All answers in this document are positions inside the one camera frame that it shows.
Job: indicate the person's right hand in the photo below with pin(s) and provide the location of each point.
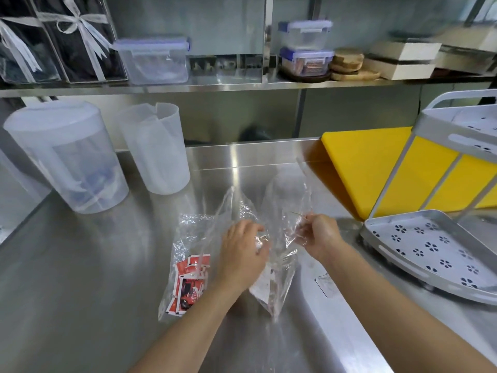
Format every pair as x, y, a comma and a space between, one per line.
324, 236

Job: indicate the person's left hand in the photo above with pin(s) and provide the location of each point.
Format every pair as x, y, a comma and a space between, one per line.
239, 260

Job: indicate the person's left thumb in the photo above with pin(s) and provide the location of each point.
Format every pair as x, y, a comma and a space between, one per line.
263, 250

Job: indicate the person's right thumb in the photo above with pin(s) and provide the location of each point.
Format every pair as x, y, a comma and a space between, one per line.
305, 224

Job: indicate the clear plastic bag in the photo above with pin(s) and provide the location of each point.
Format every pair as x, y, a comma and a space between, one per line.
285, 198

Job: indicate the person's right forearm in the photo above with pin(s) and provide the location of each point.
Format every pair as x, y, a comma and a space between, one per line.
396, 318

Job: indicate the person's left forearm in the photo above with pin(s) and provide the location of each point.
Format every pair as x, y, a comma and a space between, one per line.
186, 330

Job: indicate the clear bag with red packets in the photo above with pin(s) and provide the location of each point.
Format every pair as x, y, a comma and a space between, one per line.
202, 236

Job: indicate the white sticker label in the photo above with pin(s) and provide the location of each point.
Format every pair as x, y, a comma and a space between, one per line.
327, 285

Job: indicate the yellow cutting board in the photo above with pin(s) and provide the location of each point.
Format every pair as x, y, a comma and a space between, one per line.
361, 166

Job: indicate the red sauce packets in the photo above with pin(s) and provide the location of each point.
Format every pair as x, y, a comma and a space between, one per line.
188, 285

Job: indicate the white corner shelf rack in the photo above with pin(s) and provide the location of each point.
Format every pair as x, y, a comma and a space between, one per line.
423, 248

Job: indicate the dark round plate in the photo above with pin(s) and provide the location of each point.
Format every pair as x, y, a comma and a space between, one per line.
310, 78

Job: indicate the translucent open measuring jug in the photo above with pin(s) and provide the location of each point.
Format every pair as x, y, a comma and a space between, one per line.
153, 151

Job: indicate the stainless steel shelf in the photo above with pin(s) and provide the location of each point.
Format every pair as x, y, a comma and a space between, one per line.
233, 86

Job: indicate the filled small blue-lidded container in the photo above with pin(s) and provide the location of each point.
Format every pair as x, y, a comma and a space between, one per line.
306, 62

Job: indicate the stack of wooden coasters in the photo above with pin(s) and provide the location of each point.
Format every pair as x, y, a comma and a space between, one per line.
349, 65

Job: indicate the metal letter sign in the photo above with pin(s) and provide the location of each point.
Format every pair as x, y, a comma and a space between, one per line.
225, 65

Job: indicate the white flat box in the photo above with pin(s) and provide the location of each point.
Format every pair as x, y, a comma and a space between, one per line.
403, 50
400, 69

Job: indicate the empty small blue-lidded container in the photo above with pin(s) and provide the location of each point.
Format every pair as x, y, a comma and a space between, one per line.
305, 34

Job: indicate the large clear blue-lidded container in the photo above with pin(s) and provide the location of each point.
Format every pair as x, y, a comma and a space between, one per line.
153, 62

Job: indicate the translucent lidded plastic pitcher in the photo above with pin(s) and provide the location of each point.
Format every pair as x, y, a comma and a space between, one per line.
66, 155

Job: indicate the clear gift box with ribbon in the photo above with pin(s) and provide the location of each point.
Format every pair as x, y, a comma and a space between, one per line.
73, 38
23, 38

